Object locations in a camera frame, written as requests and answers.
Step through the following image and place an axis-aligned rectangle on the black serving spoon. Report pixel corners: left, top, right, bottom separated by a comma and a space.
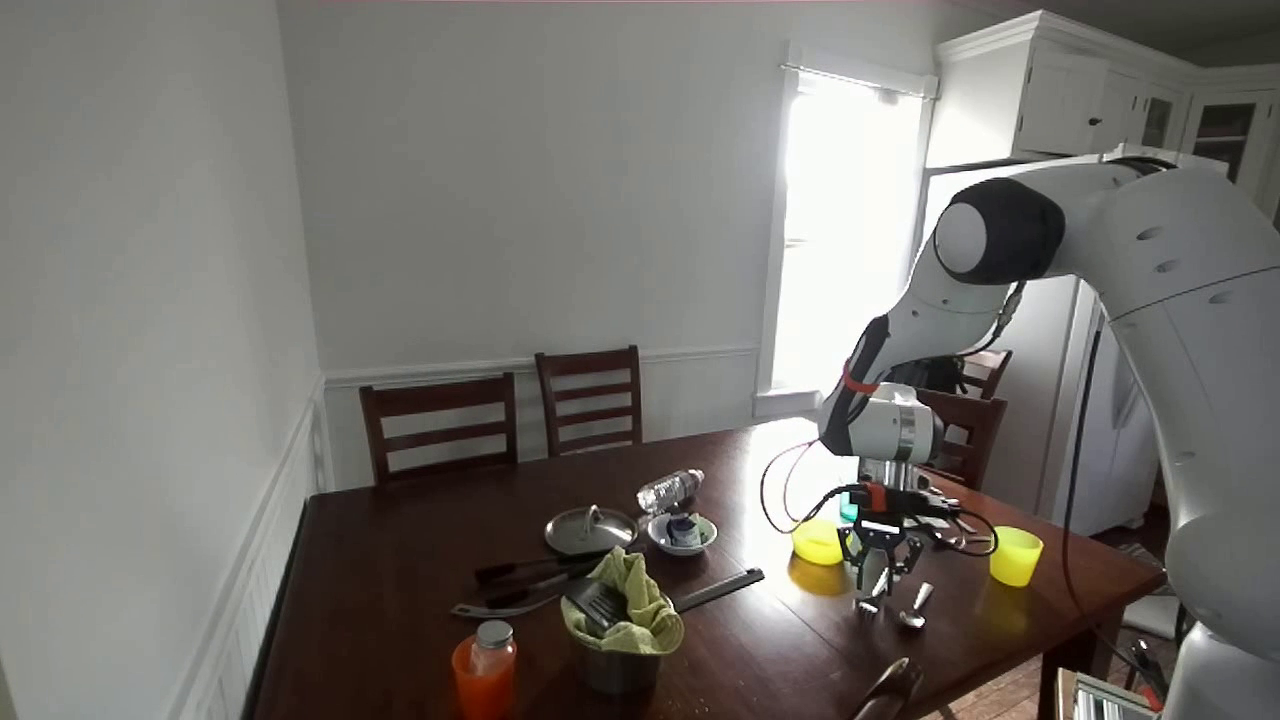
449, 578, 579, 626

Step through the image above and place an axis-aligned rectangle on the yellow plastic cup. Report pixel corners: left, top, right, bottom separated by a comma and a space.
986, 522, 1047, 592

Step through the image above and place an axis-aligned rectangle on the white glass-door cabinet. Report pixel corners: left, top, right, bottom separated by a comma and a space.
1175, 63, 1280, 215

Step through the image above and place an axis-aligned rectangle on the yellow-green cloth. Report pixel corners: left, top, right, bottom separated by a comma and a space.
555, 543, 687, 659

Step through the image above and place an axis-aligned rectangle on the black spatula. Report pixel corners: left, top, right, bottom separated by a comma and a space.
469, 553, 609, 600

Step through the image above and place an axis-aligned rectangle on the bright window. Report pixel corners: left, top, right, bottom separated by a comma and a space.
768, 57, 934, 400

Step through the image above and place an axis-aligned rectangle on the silver fork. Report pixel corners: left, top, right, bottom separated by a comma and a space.
856, 565, 901, 619

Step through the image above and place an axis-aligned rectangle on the silver spoon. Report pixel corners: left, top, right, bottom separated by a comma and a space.
895, 578, 941, 637

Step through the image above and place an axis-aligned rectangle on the white refrigerator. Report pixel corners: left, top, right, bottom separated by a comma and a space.
922, 143, 1175, 540

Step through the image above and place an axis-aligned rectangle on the clear plastic water bottle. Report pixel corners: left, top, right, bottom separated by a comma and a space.
633, 462, 713, 520

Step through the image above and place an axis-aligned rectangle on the small metal pot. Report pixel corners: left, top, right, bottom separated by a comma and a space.
565, 622, 672, 702

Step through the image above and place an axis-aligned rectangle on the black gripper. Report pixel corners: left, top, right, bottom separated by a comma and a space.
852, 454, 927, 609

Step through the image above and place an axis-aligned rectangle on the silver pan lid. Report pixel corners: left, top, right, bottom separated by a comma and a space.
539, 501, 640, 560

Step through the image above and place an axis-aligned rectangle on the yellow plastic bowl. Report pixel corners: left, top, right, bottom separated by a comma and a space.
790, 515, 856, 570

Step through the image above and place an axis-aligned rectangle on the small metal bowl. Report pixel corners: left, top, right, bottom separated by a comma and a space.
640, 509, 725, 560

